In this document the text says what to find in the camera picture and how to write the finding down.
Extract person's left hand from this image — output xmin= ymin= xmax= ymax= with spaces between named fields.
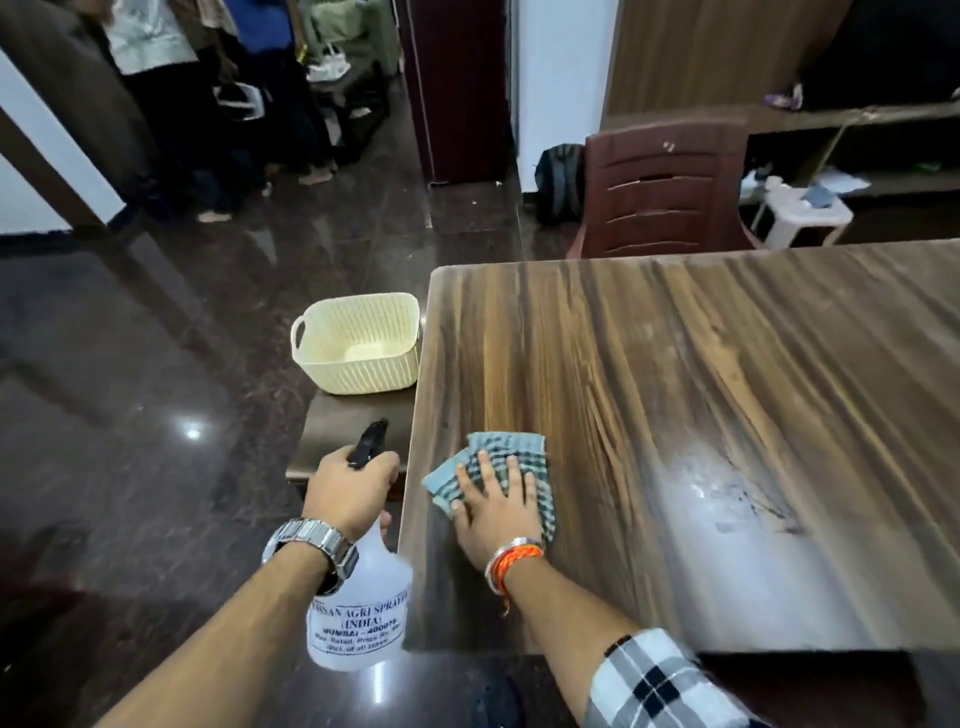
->
xmin=301 ymin=445 xmax=402 ymax=543

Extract person's right hand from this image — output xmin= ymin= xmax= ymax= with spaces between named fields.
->
xmin=450 ymin=450 xmax=543 ymax=573

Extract green checked cleaning cloth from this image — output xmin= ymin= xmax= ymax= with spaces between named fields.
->
xmin=421 ymin=431 xmax=558 ymax=546

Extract translucent spray bottle black trigger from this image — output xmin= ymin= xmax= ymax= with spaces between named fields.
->
xmin=306 ymin=418 xmax=414 ymax=673

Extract person's left forearm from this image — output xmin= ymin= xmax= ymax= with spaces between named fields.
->
xmin=93 ymin=541 xmax=336 ymax=728

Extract person's right forearm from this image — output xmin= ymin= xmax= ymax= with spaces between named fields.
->
xmin=504 ymin=558 xmax=643 ymax=723

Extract silver bangle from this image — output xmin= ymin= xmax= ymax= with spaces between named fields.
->
xmin=483 ymin=537 xmax=544 ymax=595

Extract orange thread wristband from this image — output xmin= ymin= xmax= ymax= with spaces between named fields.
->
xmin=492 ymin=545 xmax=546 ymax=618

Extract silver metal wristwatch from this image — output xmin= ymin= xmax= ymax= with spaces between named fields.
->
xmin=261 ymin=517 xmax=360 ymax=598

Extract dark brown low stool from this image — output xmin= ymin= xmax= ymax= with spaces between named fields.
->
xmin=285 ymin=385 xmax=419 ymax=502

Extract cream plastic woven basket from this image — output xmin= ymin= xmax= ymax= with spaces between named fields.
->
xmin=290 ymin=292 xmax=423 ymax=397

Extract white black checked shirt sleeve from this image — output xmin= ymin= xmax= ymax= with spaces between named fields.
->
xmin=583 ymin=628 xmax=775 ymax=728

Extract black backpack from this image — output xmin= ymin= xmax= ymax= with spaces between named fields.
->
xmin=534 ymin=142 xmax=588 ymax=227

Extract maroon plastic chair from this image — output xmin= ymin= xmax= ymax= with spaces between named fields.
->
xmin=566 ymin=118 xmax=763 ymax=261

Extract white plastic stool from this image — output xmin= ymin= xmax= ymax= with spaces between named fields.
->
xmin=750 ymin=182 xmax=855 ymax=251

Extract maroon cabinet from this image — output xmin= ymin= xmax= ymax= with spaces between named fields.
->
xmin=395 ymin=0 xmax=519 ymax=187

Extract dark low bench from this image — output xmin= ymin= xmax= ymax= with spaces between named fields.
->
xmin=307 ymin=58 xmax=393 ymax=164

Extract white papers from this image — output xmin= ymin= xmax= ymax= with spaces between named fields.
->
xmin=813 ymin=165 xmax=872 ymax=197

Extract pale green bag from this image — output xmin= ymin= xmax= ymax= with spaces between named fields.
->
xmin=298 ymin=0 xmax=400 ymax=77

